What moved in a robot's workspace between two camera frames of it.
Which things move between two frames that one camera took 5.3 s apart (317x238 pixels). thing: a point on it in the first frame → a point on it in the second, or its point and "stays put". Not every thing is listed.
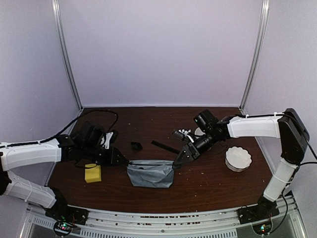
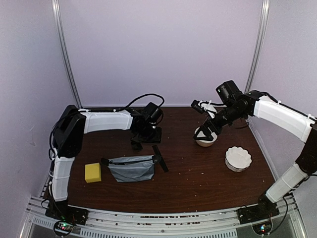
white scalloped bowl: x=237 y=158 stays put
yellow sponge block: x=92 y=173 stays put
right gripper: x=192 y=153 → x=209 y=122
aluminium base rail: x=115 y=223 stays put
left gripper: x=111 y=160 → x=157 y=139
